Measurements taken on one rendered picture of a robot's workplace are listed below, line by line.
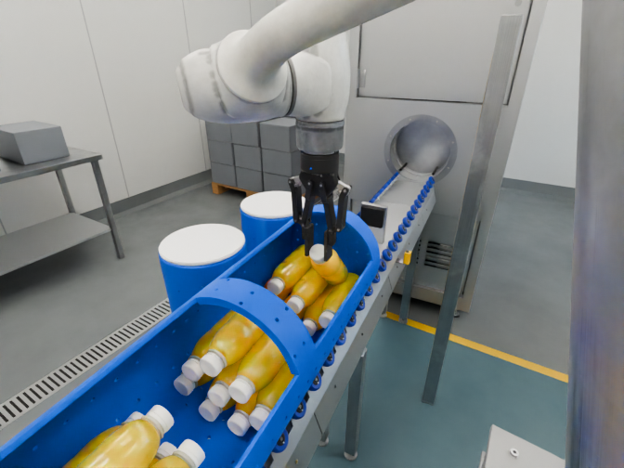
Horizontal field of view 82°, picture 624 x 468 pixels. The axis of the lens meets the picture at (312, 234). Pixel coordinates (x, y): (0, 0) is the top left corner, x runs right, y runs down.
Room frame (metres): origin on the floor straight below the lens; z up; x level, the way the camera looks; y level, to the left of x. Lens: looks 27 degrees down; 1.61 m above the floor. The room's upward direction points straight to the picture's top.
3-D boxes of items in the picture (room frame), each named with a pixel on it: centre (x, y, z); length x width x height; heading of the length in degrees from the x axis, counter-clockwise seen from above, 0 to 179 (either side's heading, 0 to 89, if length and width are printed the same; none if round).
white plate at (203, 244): (1.06, 0.37, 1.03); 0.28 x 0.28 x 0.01
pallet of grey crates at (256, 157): (4.27, 0.52, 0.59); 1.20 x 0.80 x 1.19; 59
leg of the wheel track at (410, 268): (1.86, -0.60, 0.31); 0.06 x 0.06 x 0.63; 64
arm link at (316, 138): (0.69, -0.01, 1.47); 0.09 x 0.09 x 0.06
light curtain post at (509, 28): (1.26, -0.60, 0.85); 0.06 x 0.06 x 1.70; 64
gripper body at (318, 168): (0.69, -0.01, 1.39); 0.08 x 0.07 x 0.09; 64
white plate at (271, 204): (1.40, 0.16, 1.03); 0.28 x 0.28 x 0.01
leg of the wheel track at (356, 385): (0.98, -0.17, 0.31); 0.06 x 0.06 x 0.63; 64
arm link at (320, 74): (0.68, 0.00, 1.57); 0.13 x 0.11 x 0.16; 119
